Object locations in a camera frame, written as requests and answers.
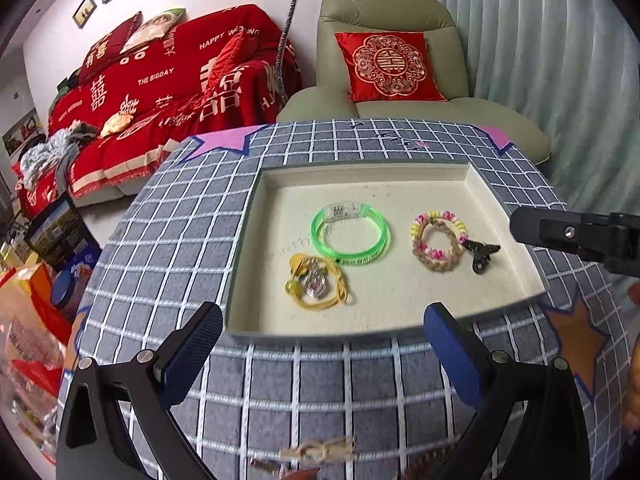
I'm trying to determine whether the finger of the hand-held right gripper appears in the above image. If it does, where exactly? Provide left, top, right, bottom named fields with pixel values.
left=510, top=208, right=640, bottom=277

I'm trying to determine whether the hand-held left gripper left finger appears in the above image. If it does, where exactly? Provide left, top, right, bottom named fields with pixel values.
left=56, top=301, right=224, bottom=480

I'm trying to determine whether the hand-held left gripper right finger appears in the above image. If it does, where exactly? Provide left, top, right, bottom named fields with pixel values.
left=422, top=302, right=592, bottom=480

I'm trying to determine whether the grey tray with cream lining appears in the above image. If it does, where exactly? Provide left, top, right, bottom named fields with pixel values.
left=226, top=160, right=549, bottom=339

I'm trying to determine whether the small black claw clip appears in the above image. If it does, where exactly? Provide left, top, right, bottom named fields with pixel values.
left=459, top=238, right=501, bottom=276

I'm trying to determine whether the tan braided hair tie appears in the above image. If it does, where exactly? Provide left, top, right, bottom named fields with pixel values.
left=412, top=220, right=469, bottom=272

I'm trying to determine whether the yellow hair tie with charms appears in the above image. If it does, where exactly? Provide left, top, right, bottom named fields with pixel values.
left=284, top=252, right=357, bottom=311

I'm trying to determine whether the green translucent bangle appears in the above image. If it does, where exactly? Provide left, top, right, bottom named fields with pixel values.
left=310, top=201, right=391, bottom=268

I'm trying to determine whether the pink and yellow beaded bracelet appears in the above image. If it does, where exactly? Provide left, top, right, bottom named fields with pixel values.
left=409, top=212, right=470, bottom=261

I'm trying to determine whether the pink heart pendant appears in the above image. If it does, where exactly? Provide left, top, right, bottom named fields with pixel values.
left=304, top=259, right=331, bottom=299

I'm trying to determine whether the person's right forearm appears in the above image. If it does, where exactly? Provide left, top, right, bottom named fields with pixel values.
left=620, top=335, right=640, bottom=434

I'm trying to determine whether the rhinestone hair clip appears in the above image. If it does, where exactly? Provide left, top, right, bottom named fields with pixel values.
left=249, top=457, right=322, bottom=480

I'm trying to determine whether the blue round tin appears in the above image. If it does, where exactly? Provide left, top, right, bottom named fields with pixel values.
left=49, top=269, right=91, bottom=319

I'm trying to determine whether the orange and yellow bag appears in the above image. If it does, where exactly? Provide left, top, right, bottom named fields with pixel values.
left=19, top=262, right=74, bottom=347

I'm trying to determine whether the gold bow hair clip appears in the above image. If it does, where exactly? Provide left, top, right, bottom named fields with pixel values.
left=279, top=437, right=357, bottom=461

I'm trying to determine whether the red packet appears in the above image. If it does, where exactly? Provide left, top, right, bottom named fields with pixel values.
left=9, top=357, right=64, bottom=397

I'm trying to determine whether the pale green curtain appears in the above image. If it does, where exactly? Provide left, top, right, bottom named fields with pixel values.
left=437, top=0, right=640, bottom=281

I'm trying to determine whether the pile of clear plastic bags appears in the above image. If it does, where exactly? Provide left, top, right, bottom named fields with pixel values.
left=0, top=255, right=76, bottom=467

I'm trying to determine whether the blue box with photo print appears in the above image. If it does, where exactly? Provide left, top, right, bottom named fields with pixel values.
left=24, top=194, right=101, bottom=281

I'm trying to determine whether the red embroidered cushion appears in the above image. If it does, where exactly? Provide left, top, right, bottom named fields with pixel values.
left=333, top=31, right=448, bottom=104

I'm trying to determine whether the small gold cushion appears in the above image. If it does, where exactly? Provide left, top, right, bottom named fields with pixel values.
left=99, top=111, right=135, bottom=137

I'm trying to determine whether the pile of grey clothes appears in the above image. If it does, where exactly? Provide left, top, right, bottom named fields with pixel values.
left=17, top=127, right=96, bottom=191

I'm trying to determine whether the red covered sofa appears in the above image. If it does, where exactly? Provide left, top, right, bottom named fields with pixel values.
left=14, top=3, right=304, bottom=219

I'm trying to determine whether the green armchair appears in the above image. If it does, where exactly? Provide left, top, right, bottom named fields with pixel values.
left=276, top=0, right=551, bottom=164

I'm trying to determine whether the red satin pillow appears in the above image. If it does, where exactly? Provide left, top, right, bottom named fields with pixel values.
left=202, top=31, right=261, bottom=96

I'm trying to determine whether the large red printed pillow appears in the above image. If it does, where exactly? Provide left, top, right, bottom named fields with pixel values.
left=77, top=11, right=144, bottom=86

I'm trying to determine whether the cream and green cushion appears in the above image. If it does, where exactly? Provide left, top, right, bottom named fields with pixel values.
left=119, top=8, right=186, bottom=55

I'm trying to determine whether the gooseneck phone stand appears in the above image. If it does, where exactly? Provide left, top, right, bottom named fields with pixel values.
left=272, top=0, right=311, bottom=106

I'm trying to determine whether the brown spiral hair tie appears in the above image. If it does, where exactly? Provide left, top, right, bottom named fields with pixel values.
left=402, top=447, right=452, bottom=480

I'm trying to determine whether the distant wall picture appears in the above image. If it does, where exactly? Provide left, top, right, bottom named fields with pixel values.
left=1, top=114, right=44, bottom=156

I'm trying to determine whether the small framed wall picture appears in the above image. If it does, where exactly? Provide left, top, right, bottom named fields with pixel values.
left=73, top=0, right=98, bottom=30

